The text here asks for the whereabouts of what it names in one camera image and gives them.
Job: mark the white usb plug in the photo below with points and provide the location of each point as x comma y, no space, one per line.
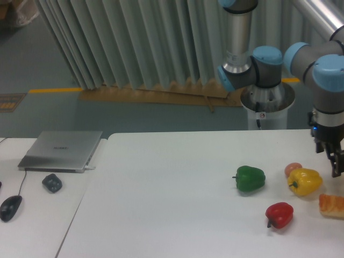
89,168

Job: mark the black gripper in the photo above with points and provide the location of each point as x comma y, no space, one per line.
327,130

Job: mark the red bell pepper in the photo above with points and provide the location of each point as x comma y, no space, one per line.
279,215

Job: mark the brown egg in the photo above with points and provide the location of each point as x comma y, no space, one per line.
290,167

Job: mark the brown cardboard sheet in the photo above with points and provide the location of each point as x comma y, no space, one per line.
210,95

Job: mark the pale green pleated curtain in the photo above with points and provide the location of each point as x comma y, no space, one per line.
138,43

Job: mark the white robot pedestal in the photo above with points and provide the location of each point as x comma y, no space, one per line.
267,113

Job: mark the silver closed laptop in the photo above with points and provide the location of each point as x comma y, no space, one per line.
61,151

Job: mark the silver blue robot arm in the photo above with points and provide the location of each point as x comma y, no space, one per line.
319,68

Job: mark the yellow bell pepper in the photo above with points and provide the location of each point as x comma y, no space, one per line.
304,181

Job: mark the black computer mouse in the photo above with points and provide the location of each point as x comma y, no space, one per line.
9,207

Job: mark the green bell pepper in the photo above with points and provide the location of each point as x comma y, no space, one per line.
249,178

